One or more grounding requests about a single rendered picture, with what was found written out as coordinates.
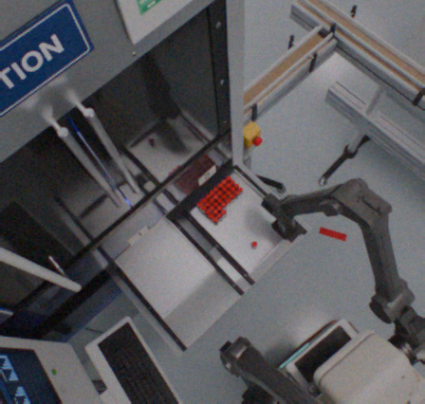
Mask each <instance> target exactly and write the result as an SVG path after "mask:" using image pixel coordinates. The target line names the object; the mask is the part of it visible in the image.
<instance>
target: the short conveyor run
mask: <svg viewBox="0 0 425 404"><path fill-rule="evenodd" d="M321 29H322V25H320V26H318V27H315V28H314V29H312V30H311V31H310V32H309V33H308V34H306V36H305V37H304V38H303V39H301V40H300V41H299V42H298V43H297V44H294V43H293V39H294V38H295V35H294V34H290V35H289V39H290V40H289V41H288V47H287V52H286V53H285V54H283V55H282V56H281V57H280V58H279V59H277V60H276V61H275V62H274V63H273V64H271V65H270V66H269V67H268V68H266V69H265V70H264V71H263V72H262V73H260V74H259V75H258V76H257V77H256V78H254V79H253V80H252V81H251V82H250V83H248V84H247V85H246V86H245V87H244V121H245V120H246V119H247V118H250V119H251V120H252V121H254V122H256V121H257V120H258V119H260V118H261V117H262V116H263V115H264V114H265V113H266V112H267V111H268V110H269V109H270V108H271V107H272V106H274V105H275V104H276V103H277V102H278V101H280V100H281V99H282V98H283V97H284V96H285V95H287V94H288V93H289V92H290V91H291V90H292V89H294V88H295V87H296V86H297V85H298V84H299V83H301V82H302V81H303V80H304V79H305V78H306V77H309V76H310V75H311V74H312V73H313V72H314V71H316V70H317V69H318V68H319V67H320V66H321V65H323V64H324V63H325V62H326V61H327V60H329V59H330V58H331V57H332V55H334V52H335V48H336V45H337V41H336V40H335V39H332V38H331V37H332V36H333V33H332V32H331V33H330V34H329V35H327V34H325V33H324V32H323V31H321Z"/></svg>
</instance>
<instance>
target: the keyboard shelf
mask: <svg viewBox="0 0 425 404"><path fill-rule="evenodd" d="M127 322H129V323H130V324H131V326H132V327H133V329H134V331H135V332H136V334H137V335H138V337H139V339H140V341H141V342H142V344H143V346H144V347H145V349H146V350H147V352H148V353H149V356H150V358H151V359H152V361H153V362H154V364H155V365H156V367H157V368H158V370H159V371H160V373H161V375H162V376H163V378H164V379H165V381H166V383H167V384H168V386H169V387H170V389H171V390H172V392H173V394H174V395H175V397H176V400H177V402H178V403H179V404H183V402H182V400H181V399H180V396H179V395H178V393H177V392H176V389H175V388H174V386H173V385H172V383H171V382H170V380H169V378H168V377H167V376H166V375H165V373H164V372H163V370H162V368H161V367H160V365H159V364H158V362H157V360H156V358H155V357H154V354H153V353H152V351H151V349H150V348H149V346H148V345H147V343H146V342H145V340H144V338H143V337H142V335H141V334H140V332H139V331H138V329H137V328H136V326H135V325H134V323H133V322H132V320H131V318H130V317H125V318H124V319H122V320H121V321H119V322H118V323H116V324H115V325H114V326H111V327H110V328H109V329H107V330H106V331H105V332H103V333H102V334H100V335H99V336H98V337H96V338H95V339H94V340H93V341H92V342H90V343H89V344H88V345H86V346H85V351H86V353H87V354H88V355H89V357H90V358H91V360H92V362H93V364H94V365H95V367H96V369H97V371H98V372H99V374H100V376H101V377H102V380H103V382H104V383H105V385H106V388H107V389H108V390H107V391H105V392H104V393H103V394H101V395H100V397H101V399H102V402H103V403H104V404H131V403H130V401H129V399H128V398H127V396H126V394H125V393H124V391H123V389H122V388H121V386H120V384H119V382H118V380H117V378H116V377H115V375H114V373H113V372H112V370H111V368H110V367H109V365H108V363H107V362H106V360H105V358H104V357H103V355H102V352H101V351H100V349H99V347H98V346H97V344H98V343H100V341H101V340H103V339H104V338H106V337H107V336H108V335H110V334H111V333H112V332H115V331H116V330H117V329H119V328H120V327H122V326H123V325H124V324H126V323H127Z"/></svg>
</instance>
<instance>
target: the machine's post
mask: <svg viewBox="0 0 425 404"><path fill-rule="evenodd" d="M224 11H225V30H226V51H227V70H228V90H229V109H230V128H231V142H232V159H231V160H230V161H229V162H227V163H228V164H230V165H231V166H232V167H234V166H235V165H238V164H240V163H241V162H242V163H243V155H244V56H245V0H224Z"/></svg>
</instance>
